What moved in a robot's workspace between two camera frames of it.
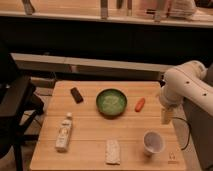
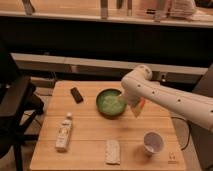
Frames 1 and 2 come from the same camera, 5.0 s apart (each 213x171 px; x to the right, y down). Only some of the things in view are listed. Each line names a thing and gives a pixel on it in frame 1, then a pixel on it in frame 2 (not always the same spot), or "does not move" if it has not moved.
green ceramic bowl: x=111 y=103 does not move
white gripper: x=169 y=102 to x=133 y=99
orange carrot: x=140 y=104 does not move
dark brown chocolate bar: x=77 y=96 does not move
